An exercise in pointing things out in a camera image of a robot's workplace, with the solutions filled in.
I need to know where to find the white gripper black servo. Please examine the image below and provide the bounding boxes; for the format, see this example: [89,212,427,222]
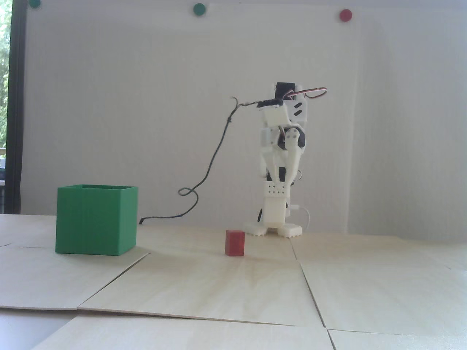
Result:
[259,126,307,183]

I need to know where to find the red block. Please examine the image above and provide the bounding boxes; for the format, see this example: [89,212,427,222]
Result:
[225,230,244,256]

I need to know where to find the green open box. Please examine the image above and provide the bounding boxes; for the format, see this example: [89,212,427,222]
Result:
[55,185,138,256]

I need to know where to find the white backdrop sheet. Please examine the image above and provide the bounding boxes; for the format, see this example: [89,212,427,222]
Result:
[21,3,360,234]

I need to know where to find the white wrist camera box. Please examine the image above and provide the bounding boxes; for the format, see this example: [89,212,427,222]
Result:
[257,98,291,127]

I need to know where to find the white cable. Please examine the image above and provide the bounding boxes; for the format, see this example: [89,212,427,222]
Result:
[290,205,312,232]

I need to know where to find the red white black servo wire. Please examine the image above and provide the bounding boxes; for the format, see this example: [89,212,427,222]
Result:
[281,87,327,101]

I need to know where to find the thin black cable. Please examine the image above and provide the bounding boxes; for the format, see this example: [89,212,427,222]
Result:
[139,96,263,225]

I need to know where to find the dark window frame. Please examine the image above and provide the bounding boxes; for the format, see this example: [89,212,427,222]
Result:
[4,0,28,215]

